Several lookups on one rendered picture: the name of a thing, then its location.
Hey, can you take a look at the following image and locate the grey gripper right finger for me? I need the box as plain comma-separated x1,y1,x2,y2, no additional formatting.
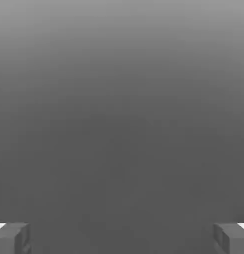
212,222,244,254

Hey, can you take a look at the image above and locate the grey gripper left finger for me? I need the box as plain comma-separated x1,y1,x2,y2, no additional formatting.
0,222,32,254

